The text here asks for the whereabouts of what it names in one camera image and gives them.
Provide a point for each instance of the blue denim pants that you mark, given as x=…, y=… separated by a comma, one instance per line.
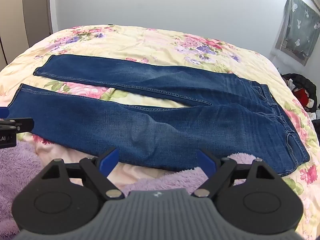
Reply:
x=175, y=127

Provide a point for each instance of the yellow floral bedspread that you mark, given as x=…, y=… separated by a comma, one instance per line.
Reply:
x=150, y=40

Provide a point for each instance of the pile of dark clothes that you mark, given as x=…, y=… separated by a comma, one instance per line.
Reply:
x=301, y=90

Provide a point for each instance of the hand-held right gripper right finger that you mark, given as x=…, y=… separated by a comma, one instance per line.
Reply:
x=206, y=160

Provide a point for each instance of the purple fuzzy blanket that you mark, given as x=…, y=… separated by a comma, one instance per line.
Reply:
x=20, y=170

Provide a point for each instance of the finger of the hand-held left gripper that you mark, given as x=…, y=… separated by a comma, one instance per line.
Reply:
x=23, y=125

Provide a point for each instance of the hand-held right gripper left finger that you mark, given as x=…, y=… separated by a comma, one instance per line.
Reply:
x=111, y=160

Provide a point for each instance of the beige wardrobe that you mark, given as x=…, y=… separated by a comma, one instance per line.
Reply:
x=22, y=17

